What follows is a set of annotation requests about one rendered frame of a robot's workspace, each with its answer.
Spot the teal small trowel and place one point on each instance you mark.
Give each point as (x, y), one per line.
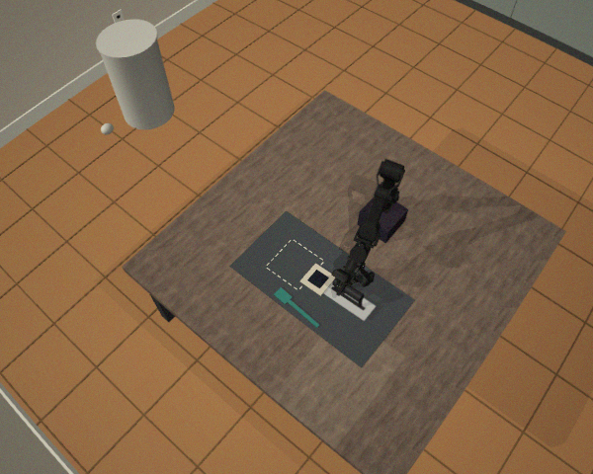
(286, 298)

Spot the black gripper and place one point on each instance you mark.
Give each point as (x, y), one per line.
(344, 277)

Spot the tan tile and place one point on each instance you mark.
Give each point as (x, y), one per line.
(317, 279)

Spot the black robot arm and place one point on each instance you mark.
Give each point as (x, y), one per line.
(385, 195)

